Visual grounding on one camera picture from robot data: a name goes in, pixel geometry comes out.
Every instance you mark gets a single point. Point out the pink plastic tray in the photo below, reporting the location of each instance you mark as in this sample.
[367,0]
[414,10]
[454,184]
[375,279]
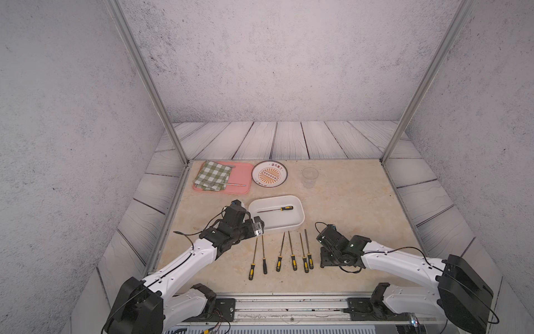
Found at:
[241,174]

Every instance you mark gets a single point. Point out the aluminium left corner post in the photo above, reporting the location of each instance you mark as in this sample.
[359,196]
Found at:
[128,39]

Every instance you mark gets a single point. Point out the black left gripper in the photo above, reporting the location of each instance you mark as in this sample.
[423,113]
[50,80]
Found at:
[252,231]

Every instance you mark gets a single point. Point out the white plastic storage box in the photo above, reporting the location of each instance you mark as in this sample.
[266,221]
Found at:
[279,222]

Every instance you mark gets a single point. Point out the clear plastic cup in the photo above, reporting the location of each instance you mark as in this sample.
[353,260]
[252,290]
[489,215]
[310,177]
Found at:
[310,176]

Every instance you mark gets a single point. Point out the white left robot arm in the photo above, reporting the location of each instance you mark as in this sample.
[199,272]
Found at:
[153,304]

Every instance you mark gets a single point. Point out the aluminium right corner post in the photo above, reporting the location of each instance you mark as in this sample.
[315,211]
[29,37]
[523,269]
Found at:
[458,20]

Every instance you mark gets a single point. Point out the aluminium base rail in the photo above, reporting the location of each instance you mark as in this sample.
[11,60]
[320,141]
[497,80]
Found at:
[306,313]

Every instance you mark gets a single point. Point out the green checked cloth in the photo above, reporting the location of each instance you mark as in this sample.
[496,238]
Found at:
[213,176]

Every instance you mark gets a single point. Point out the aluminium corner post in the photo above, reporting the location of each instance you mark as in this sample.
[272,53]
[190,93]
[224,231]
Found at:
[458,20]
[128,39]

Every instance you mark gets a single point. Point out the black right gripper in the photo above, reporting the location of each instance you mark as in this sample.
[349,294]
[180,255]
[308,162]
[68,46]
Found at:
[322,259]

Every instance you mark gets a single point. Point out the yellow black file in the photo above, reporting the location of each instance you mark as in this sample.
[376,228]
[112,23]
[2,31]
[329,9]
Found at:
[277,209]
[252,266]
[293,257]
[305,260]
[309,254]
[264,262]
[280,256]

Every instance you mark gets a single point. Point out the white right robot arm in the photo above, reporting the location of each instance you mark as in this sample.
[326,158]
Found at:
[443,288]

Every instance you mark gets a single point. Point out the round patterned plate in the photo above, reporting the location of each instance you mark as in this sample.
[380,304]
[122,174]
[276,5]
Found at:
[269,174]

